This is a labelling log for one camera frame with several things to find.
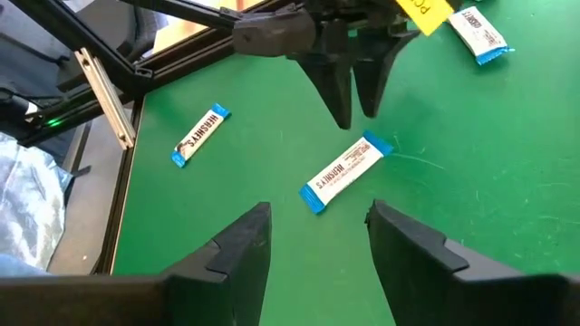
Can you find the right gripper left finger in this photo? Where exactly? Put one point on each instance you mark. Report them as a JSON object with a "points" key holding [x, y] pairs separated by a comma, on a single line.
{"points": [[217, 290]]}

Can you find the black angular device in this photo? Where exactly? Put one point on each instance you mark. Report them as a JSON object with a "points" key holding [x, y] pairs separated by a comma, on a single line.
{"points": [[27, 117]]}

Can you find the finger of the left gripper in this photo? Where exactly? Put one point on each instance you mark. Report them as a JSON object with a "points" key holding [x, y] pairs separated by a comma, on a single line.
{"points": [[335, 81], [374, 77]]}

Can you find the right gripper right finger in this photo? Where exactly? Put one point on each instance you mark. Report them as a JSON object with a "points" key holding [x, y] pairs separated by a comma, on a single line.
{"points": [[421, 290]]}

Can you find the white blue Hershey's bar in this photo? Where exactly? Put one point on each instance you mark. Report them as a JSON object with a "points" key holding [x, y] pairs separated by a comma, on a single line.
{"points": [[199, 138], [478, 34], [344, 172]]}

